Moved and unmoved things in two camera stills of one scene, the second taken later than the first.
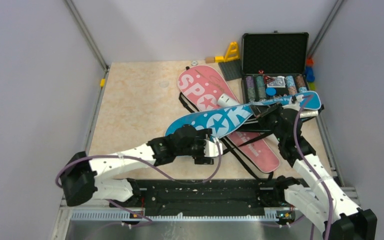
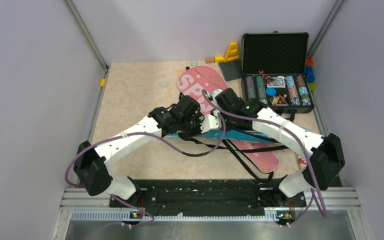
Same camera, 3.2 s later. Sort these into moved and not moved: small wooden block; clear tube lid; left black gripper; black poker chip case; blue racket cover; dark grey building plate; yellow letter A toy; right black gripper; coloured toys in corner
Moved: right black gripper; blue racket cover; left black gripper
Not moved: clear tube lid; yellow letter A toy; small wooden block; coloured toys in corner; black poker chip case; dark grey building plate
